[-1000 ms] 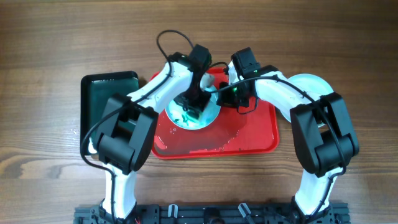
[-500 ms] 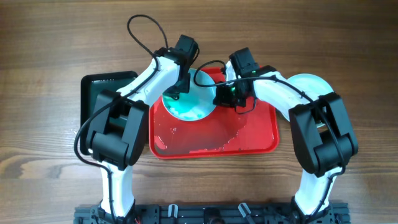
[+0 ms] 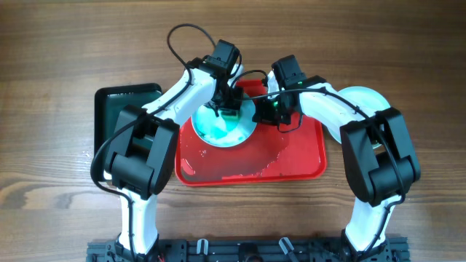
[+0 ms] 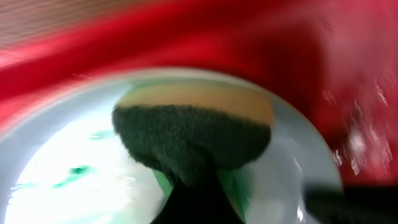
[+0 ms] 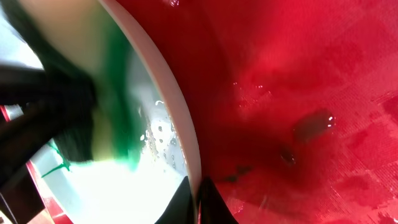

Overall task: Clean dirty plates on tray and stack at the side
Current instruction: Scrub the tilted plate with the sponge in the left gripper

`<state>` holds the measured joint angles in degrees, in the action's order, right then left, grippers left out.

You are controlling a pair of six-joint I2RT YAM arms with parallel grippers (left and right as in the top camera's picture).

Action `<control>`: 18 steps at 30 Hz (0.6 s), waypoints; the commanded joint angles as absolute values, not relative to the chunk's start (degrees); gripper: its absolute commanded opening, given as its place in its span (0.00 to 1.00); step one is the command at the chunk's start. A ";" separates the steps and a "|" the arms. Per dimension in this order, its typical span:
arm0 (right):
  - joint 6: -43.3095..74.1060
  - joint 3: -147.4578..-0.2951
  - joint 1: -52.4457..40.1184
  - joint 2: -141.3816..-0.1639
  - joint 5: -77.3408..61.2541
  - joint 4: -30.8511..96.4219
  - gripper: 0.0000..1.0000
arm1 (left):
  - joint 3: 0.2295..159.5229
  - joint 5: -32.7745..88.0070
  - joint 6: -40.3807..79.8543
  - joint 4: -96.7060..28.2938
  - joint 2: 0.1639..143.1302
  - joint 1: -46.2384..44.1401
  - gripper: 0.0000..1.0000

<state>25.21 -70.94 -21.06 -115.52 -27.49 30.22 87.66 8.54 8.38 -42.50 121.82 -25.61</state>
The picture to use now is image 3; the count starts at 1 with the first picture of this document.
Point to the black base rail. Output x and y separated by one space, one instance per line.
316 249

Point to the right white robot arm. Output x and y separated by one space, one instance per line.
380 162

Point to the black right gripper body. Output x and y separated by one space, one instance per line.
273 111

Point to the pale blue plate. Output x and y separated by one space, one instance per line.
224 131

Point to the red plastic tray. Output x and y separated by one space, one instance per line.
268 155

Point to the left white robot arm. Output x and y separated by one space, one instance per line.
140 155

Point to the black water basin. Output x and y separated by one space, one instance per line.
109 101

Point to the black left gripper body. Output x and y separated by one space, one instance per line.
231 99

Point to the green yellow sponge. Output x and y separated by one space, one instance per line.
229 114

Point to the pale green plate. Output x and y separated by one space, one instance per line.
364 98

